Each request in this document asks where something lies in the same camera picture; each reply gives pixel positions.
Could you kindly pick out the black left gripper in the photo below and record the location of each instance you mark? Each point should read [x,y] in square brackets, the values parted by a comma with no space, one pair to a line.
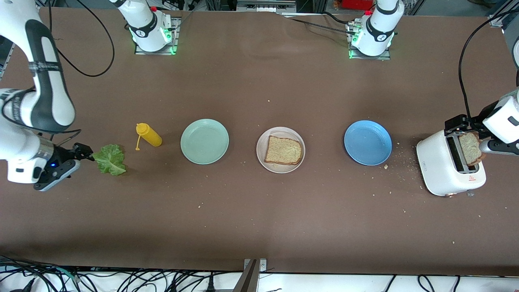
[487,112]

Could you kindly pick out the mint green plate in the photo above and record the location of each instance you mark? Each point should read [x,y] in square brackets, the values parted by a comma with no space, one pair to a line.
[204,142]

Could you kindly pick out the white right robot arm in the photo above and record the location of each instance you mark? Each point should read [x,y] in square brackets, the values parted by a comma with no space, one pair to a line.
[142,24]

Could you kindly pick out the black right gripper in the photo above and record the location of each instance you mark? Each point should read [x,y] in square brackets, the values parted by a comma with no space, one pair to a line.
[61,154]

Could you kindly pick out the blue plate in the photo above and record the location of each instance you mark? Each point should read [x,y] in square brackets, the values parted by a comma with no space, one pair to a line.
[368,142]

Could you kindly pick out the red box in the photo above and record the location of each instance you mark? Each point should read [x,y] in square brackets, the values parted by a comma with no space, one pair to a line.
[357,4]

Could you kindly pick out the green lettuce leaf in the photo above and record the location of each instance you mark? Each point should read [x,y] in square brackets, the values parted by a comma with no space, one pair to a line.
[110,160]

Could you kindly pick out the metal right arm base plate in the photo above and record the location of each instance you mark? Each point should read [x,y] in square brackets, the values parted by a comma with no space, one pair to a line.
[140,52]

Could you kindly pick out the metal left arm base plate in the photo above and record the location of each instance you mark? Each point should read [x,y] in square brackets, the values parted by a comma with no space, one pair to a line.
[367,57]

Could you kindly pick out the beige plate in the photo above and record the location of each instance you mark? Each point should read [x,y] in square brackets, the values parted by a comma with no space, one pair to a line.
[284,169]

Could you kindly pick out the toasted bread slice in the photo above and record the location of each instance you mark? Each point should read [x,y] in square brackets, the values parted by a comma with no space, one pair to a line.
[284,151]
[469,150]

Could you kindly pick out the grey metal box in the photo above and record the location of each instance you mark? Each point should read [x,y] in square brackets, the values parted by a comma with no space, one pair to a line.
[263,5]

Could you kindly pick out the yellow mustard squeeze bottle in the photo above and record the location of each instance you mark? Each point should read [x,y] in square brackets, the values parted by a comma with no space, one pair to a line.
[152,138]

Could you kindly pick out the metal table edge bracket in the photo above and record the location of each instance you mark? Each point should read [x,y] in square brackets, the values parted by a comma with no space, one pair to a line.
[249,280]

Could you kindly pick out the metal table corner bracket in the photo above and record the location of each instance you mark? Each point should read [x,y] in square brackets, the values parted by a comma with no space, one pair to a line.
[496,21]

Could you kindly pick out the white two-slot toaster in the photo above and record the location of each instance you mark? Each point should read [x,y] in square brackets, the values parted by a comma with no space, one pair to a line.
[436,166]

